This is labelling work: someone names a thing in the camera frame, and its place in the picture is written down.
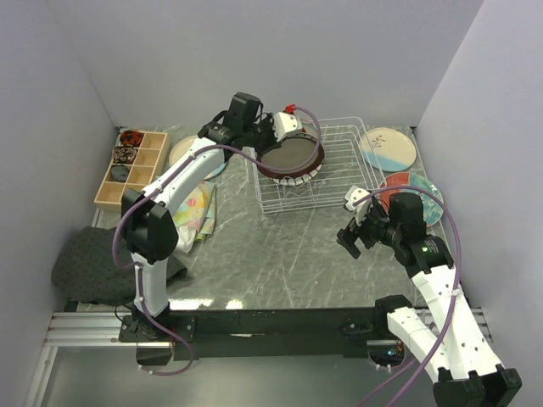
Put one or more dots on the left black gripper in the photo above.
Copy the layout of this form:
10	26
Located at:
273	143

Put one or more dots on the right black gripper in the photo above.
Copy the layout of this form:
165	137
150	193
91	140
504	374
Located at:
347	236

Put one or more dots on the maroon rim beige plate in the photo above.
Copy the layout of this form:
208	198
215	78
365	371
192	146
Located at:
297	155

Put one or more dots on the blue striped white plate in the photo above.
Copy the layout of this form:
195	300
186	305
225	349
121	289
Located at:
297	181

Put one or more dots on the red teal floral plate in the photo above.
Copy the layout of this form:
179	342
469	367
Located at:
432	212

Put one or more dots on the cream blue plate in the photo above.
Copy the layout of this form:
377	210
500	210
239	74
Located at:
388	149
181	149

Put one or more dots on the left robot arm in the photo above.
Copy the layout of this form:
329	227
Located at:
147	236

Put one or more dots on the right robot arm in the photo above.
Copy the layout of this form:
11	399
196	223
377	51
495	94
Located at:
462	366

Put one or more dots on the floral pastel cloth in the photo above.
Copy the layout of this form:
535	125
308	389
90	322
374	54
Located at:
198	210

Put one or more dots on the wooden compartment box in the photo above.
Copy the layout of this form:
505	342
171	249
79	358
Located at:
136	160

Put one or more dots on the red black fabric item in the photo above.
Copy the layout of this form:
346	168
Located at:
131	138

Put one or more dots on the patterned brown fabric item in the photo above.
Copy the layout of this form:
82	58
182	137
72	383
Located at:
124	155

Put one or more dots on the grey fabric item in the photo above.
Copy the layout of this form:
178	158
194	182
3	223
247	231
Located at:
119	173

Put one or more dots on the black table front beam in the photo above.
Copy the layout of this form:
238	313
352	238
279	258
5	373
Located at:
209	333

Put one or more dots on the dark dotted cloth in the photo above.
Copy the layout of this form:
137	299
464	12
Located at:
85	270

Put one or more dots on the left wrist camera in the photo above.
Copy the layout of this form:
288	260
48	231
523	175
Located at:
286	123

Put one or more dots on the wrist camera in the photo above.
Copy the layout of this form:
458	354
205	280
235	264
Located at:
357	201
286	123

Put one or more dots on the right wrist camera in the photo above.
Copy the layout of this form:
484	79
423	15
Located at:
357	201

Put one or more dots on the white wire dish rack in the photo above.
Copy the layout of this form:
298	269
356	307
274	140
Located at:
349	160

